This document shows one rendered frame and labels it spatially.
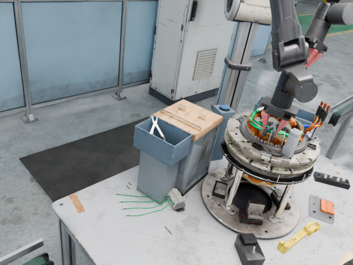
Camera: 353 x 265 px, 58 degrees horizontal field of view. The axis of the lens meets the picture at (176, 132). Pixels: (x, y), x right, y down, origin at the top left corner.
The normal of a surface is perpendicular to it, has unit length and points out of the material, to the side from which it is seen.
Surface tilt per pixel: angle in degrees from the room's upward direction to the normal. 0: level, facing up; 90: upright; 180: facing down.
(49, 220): 0
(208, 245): 0
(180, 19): 90
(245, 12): 107
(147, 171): 90
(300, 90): 88
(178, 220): 0
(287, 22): 78
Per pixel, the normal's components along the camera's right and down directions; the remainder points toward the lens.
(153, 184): -0.58, 0.36
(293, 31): 0.06, 0.34
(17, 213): 0.14, -0.84
